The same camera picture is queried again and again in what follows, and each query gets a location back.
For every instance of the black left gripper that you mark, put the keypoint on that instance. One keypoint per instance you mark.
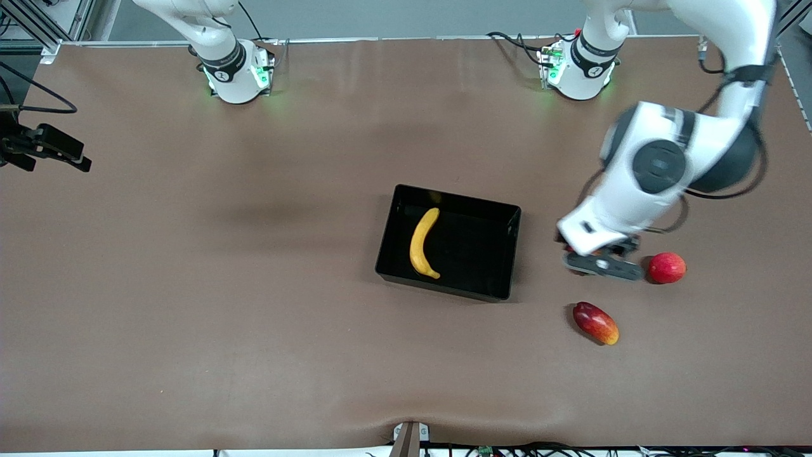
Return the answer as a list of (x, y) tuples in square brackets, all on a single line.
[(628, 244)]

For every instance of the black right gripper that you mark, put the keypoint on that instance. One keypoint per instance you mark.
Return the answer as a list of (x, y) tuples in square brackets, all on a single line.
[(14, 145)]

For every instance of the black plastic box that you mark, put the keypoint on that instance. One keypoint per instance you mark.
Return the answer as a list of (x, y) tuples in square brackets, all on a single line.
[(469, 254)]

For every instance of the yellow banana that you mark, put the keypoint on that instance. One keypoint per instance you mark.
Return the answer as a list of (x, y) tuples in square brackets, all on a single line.
[(420, 244)]

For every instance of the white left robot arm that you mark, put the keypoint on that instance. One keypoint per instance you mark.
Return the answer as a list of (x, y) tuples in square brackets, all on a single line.
[(660, 165)]

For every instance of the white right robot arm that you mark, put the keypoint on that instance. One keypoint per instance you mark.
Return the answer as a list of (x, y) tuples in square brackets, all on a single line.
[(229, 76)]

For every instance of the red yellow mango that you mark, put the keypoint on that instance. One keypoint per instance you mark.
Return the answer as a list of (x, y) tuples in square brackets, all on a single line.
[(596, 324)]

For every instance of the aluminium frame profile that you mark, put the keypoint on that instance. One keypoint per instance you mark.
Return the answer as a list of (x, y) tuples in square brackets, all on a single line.
[(38, 25)]

